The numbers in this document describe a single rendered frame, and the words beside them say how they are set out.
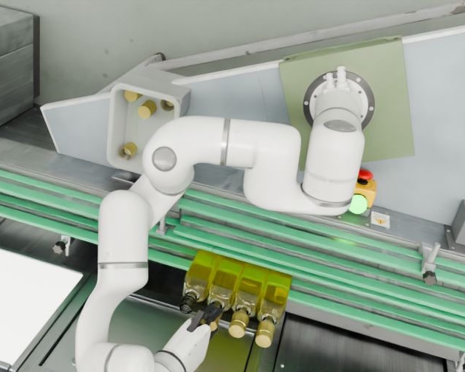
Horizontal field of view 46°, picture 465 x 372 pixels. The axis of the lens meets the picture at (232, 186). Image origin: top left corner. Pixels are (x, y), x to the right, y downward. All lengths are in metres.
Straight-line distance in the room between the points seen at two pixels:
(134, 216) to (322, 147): 0.34
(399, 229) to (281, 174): 0.48
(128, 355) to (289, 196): 0.38
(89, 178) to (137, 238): 0.57
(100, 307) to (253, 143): 0.39
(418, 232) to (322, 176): 0.46
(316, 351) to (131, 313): 0.46
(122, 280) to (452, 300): 0.77
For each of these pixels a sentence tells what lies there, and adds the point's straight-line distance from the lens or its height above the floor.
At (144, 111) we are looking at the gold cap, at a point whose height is 0.81.
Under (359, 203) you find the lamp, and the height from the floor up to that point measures 0.85.
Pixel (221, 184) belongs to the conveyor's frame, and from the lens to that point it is 1.33.
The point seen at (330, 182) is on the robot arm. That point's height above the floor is 1.14.
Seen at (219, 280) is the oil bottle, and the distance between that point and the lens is 1.24.
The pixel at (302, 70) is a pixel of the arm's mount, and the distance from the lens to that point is 1.23.
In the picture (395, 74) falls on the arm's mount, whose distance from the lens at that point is 1.23.
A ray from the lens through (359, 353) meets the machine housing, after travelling 1.46.
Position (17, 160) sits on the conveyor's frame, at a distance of 1.56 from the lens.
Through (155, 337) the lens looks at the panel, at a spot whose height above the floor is 1.12.
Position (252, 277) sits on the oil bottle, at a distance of 1.26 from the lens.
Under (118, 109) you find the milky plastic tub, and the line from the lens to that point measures 1.39.
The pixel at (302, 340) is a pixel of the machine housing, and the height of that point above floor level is 0.95.
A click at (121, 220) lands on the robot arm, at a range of 0.93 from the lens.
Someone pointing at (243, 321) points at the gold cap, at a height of 1.14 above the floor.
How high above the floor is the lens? 2.00
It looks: 60 degrees down
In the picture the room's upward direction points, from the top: 153 degrees counter-clockwise
